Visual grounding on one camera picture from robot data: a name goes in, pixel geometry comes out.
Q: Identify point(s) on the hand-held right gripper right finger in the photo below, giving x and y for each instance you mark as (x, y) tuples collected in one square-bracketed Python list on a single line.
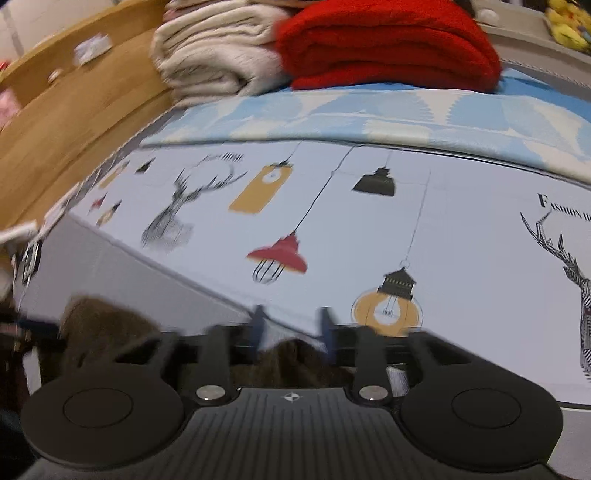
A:
[(325, 325)]

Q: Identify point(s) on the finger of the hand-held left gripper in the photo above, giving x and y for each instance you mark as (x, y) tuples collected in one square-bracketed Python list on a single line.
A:
[(41, 328)]

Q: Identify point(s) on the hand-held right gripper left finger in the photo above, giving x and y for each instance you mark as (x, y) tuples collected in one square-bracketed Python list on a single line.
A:
[(258, 325)]

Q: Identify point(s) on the printed bed sheet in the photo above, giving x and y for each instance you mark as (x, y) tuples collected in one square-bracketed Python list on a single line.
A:
[(461, 258)]

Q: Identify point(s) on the light blue leaf-print blanket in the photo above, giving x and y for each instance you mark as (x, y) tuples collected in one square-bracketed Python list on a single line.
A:
[(392, 115)]

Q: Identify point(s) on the white folded blanket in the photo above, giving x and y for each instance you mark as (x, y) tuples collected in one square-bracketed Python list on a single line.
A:
[(212, 55)]

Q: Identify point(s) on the red folded blanket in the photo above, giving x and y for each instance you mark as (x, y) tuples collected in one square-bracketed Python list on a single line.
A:
[(388, 46)]

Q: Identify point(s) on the pink white folded quilt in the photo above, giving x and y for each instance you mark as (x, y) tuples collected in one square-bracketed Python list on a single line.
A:
[(207, 3)]

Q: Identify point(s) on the white plush toy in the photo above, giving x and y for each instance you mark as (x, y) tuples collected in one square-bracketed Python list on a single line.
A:
[(487, 15)]

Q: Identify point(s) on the white window sill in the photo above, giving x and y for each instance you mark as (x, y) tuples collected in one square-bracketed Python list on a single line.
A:
[(545, 50)]

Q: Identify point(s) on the yellow duck plush toy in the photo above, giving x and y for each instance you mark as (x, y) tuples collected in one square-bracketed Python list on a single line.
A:
[(570, 23)]

